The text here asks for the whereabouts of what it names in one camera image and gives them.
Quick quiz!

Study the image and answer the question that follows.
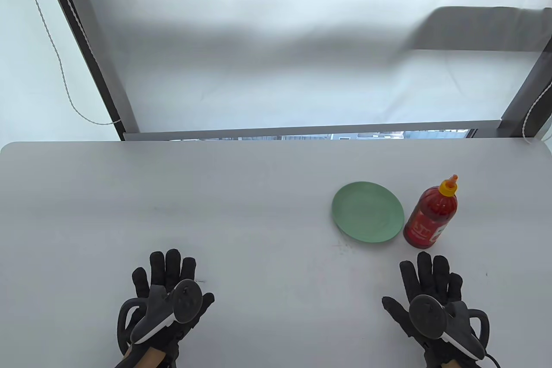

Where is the black white hand controller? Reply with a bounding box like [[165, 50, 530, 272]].
[[129, 279, 204, 345], [408, 295, 486, 361]]

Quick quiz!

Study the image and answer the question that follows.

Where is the white blind cord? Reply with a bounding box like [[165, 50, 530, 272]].
[[521, 79, 552, 145], [14, 0, 121, 126]]

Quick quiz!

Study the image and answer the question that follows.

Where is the red ketchup bottle yellow cap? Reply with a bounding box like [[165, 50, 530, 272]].
[[403, 174, 459, 250]]

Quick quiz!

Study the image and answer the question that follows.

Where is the person's left hand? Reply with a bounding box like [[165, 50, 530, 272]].
[[117, 249, 215, 360]]

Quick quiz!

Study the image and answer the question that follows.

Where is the dark window frame post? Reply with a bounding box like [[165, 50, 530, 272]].
[[38, 0, 140, 141], [500, 36, 552, 139]]

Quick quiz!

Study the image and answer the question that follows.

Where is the person's left forearm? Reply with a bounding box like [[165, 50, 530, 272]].
[[114, 344, 171, 368]]

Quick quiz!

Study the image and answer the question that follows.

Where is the green plate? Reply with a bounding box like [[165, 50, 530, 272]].
[[332, 181, 405, 244]]

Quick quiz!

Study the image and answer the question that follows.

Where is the white beaded blind chain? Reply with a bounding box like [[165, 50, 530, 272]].
[[48, 0, 122, 125]]

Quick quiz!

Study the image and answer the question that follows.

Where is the person's right hand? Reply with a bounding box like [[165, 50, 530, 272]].
[[382, 252, 490, 368]]

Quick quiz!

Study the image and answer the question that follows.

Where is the grey blind bottom rail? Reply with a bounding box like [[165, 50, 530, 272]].
[[123, 120, 500, 142]]

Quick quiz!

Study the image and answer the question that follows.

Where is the white roller blind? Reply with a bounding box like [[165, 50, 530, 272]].
[[55, 0, 552, 134]]

